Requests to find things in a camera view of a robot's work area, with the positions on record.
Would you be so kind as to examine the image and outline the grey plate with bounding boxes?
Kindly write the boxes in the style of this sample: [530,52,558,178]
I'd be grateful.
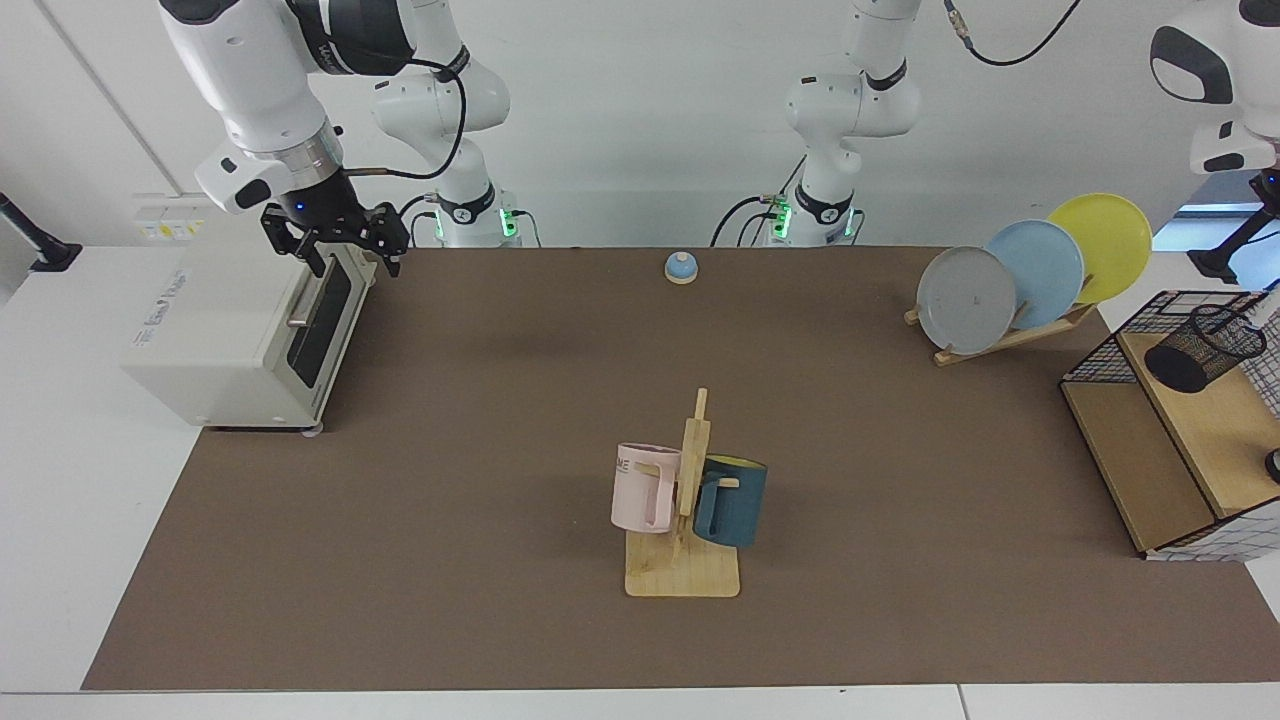
[916,246,1018,356]

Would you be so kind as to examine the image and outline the black stand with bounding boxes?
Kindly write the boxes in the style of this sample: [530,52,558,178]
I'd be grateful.
[1188,200,1280,287]
[0,192,84,274]

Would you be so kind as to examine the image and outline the light blue plate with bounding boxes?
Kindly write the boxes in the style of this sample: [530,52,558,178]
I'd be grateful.
[985,219,1086,331]

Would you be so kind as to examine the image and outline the black base cable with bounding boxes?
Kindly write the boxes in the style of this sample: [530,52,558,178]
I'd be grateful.
[710,155,807,249]
[398,192,443,249]

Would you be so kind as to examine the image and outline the brown table cloth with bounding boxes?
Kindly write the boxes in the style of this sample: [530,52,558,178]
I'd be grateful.
[82,246,1280,691]

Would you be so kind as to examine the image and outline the wire basket with wooden floor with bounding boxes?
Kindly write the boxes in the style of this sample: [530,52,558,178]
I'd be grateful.
[1060,290,1280,563]

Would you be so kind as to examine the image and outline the wooden plate rack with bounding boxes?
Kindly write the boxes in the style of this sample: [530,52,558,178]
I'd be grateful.
[904,298,1099,368]

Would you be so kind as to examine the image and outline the white socket box yellow labels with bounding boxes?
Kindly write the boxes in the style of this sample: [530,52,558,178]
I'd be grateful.
[132,192,220,242]

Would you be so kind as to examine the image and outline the dark teal cup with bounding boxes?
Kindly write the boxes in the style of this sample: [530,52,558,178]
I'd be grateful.
[692,455,769,549]

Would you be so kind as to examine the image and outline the yellow plate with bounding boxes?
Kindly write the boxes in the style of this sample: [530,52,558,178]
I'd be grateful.
[1048,193,1154,305]

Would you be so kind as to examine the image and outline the pink cup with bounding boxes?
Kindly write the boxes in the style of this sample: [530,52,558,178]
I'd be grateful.
[611,442,683,535]

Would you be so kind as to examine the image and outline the black mesh pen holder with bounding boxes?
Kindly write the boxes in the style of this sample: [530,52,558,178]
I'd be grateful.
[1144,304,1269,394]

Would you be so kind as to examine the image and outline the wooden cup stand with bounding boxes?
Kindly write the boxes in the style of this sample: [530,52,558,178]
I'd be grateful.
[625,388,742,599]

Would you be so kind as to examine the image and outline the pale toaster oven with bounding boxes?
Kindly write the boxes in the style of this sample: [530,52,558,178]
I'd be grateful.
[122,190,379,434]

